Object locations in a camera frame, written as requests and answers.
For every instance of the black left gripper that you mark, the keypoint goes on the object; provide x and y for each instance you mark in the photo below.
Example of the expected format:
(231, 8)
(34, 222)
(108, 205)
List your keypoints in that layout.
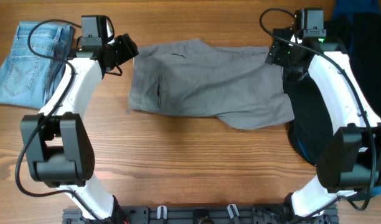
(125, 48)

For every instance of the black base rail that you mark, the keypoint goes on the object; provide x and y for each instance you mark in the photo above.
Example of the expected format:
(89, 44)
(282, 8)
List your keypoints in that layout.
(257, 214)

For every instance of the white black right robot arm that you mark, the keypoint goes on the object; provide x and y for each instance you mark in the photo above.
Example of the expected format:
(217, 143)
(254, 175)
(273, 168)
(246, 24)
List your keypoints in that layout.
(335, 129)

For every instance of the folded blue denim jeans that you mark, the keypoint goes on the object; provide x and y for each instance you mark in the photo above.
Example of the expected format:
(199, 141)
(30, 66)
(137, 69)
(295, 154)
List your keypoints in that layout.
(27, 79)

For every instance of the blue garment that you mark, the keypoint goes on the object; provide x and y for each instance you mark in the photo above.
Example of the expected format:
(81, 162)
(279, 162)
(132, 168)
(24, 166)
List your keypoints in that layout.
(349, 7)

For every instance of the black shirt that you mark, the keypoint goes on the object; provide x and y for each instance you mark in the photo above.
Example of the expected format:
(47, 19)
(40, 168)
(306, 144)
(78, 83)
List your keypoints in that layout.
(311, 129)

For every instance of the grey shorts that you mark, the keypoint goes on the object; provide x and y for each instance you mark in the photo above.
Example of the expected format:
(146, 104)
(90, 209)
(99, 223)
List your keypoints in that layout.
(191, 78)

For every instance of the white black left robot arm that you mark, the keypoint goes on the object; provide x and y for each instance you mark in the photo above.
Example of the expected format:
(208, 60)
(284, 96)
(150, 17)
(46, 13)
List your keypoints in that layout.
(57, 156)

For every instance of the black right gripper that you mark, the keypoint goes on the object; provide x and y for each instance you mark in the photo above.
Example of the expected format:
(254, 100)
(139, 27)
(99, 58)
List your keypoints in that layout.
(274, 50)

